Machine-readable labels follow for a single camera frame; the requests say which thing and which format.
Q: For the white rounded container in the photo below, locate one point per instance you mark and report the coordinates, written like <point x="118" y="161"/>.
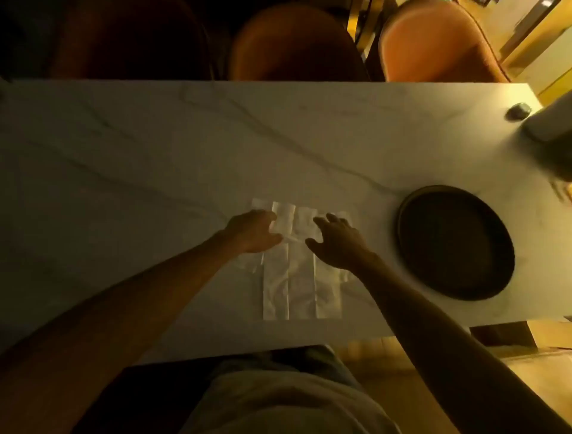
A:
<point x="552" y="120"/>

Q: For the person's left forearm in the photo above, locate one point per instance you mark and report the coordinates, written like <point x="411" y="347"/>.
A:
<point x="111" y="331"/>

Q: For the beige shirt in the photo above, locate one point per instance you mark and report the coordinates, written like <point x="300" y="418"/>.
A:
<point x="290" y="407"/>

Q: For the round dark tray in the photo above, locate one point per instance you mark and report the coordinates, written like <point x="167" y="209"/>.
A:
<point x="456" y="243"/>

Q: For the small grey round cap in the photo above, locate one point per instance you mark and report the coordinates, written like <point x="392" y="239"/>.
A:
<point x="518" y="111"/>

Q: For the spread of white paper napkins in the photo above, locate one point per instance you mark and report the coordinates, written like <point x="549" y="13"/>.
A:
<point x="299" y="290"/>

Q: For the person's right hand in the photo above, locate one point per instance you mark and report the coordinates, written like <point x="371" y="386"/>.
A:
<point x="342" y="246"/>

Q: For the person's right forearm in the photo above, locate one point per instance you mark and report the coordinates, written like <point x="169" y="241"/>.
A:
<point x="447" y="357"/>

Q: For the person's left hand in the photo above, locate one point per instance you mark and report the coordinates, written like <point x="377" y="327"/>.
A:
<point x="250" y="232"/>

